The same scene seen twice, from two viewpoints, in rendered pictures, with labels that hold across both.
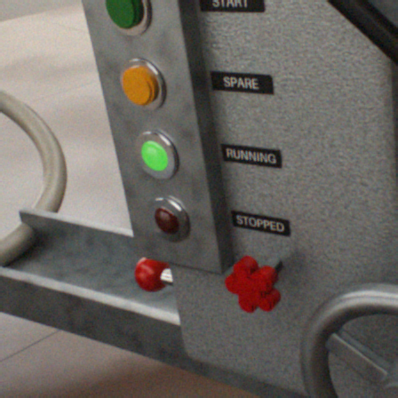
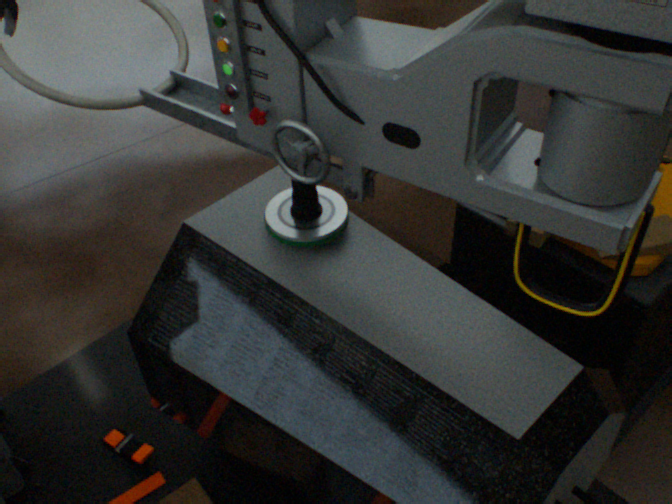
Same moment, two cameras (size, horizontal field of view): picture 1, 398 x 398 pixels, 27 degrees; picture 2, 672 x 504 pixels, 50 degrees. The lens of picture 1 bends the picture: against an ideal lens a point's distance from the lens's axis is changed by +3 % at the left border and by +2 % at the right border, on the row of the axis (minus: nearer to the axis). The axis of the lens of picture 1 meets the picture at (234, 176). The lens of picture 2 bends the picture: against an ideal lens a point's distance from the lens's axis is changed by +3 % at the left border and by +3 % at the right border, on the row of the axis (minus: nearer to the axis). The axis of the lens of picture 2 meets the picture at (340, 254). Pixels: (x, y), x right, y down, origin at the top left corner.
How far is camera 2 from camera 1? 0.95 m
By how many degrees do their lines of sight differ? 19
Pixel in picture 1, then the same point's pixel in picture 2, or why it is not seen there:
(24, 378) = (154, 153)
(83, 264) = (198, 98)
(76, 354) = (185, 144)
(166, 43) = (232, 34)
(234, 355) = (253, 139)
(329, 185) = (282, 87)
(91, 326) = (202, 125)
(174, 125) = (234, 60)
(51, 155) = (181, 40)
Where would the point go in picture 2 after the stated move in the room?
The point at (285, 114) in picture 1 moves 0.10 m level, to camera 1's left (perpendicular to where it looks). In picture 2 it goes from (269, 62) to (218, 65)
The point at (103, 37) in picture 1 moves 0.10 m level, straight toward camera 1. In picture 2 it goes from (211, 27) to (214, 51)
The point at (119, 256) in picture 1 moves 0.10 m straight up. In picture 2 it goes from (213, 97) to (207, 60)
